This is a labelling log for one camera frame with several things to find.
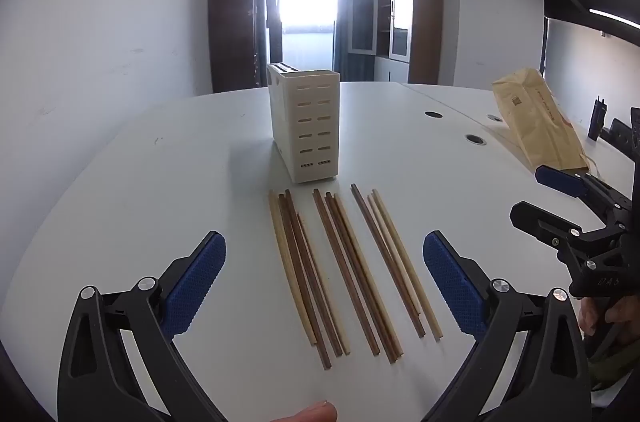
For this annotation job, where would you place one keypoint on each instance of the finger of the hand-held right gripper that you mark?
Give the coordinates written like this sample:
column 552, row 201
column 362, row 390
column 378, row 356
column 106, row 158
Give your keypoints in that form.
column 557, row 179
column 537, row 219

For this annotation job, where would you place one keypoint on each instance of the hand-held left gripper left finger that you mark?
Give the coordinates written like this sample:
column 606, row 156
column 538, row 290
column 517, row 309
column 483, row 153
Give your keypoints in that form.
column 195, row 287

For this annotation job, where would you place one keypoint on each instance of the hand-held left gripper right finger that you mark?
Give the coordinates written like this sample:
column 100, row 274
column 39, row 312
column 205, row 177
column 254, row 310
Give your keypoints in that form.
column 452, row 287

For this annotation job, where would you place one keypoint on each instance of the row of wooden chopsticks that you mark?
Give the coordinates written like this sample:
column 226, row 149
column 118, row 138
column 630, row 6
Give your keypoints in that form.
column 305, row 272

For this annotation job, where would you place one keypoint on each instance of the cream slotted utensil holder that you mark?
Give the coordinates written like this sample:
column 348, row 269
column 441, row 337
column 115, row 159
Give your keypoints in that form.
column 315, row 127

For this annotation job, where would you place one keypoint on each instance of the person's right hand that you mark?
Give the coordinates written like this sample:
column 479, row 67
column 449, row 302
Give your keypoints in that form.
column 622, row 317

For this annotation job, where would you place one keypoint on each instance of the person's left hand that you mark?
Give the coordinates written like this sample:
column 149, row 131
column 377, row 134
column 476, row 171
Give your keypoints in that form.
column 310, row 414

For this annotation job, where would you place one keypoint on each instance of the brown paper envelope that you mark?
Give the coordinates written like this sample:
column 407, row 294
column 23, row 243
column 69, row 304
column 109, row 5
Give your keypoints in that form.
column 542, row 122

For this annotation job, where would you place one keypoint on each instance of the small black handheld device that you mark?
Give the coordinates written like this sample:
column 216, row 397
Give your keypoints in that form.
column 596, row 120

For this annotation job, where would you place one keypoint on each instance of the black angular object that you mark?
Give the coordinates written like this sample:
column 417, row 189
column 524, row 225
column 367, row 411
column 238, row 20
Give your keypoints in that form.
column 625, row 132

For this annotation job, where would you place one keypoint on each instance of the long ceiling light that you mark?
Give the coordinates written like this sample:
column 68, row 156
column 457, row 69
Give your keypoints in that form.
column 615, row 17

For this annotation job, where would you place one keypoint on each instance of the wooden cabinet with white doors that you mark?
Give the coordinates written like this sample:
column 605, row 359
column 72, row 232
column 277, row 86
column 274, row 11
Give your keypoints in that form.
column 425, row 27

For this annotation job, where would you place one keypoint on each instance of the grey blue curtain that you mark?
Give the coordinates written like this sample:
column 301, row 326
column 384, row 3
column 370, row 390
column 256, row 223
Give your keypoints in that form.
column 360, row 62

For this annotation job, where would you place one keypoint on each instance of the dark brown wardrobe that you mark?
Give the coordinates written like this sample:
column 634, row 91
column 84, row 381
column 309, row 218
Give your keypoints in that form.
column 232, row 17

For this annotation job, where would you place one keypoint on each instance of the glass balcony door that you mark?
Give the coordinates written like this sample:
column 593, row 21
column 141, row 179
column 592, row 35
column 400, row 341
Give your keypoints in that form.
column 305, row 2

